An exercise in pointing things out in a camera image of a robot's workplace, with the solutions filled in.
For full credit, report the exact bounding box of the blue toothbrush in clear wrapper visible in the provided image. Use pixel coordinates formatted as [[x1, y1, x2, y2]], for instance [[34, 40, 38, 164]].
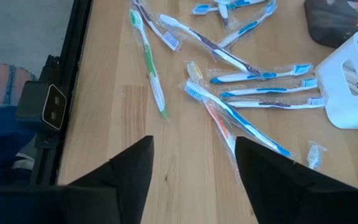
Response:
[[218, 1, 278, 49], [192, 0, 269, 16], [183, 80, 293, 158], [209, 63, 313, 85], [219, 77, 319, 99]]

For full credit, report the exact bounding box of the green toothbrush in clear wrapper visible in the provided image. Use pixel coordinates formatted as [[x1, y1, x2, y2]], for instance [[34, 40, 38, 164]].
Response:
[[128, 8, 170, 121]]

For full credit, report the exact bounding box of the small clear wrapper scrap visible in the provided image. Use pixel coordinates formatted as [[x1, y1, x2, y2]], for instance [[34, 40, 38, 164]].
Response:
[[306, 139, 328, 170]]

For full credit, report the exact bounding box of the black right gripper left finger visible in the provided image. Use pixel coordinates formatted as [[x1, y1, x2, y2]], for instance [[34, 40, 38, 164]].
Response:
[[0, 135, 155, 224]]

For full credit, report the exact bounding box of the black table-level camera box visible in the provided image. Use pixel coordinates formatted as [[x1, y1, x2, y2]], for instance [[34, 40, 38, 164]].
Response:
[[16, 80, 68, 131]]

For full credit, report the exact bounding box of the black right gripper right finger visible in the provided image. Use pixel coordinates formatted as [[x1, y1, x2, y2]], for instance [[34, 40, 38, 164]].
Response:
[[234, 136, 358, 224]]

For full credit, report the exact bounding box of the white plastic bin with handles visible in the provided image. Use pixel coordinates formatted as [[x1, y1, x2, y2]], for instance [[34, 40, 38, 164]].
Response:
[[314, 30, 358, 130]]

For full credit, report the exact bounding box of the transparent grey plastic bin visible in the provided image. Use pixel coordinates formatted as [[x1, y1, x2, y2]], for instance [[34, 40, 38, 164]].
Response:
[[305, 0, 358, 49]]

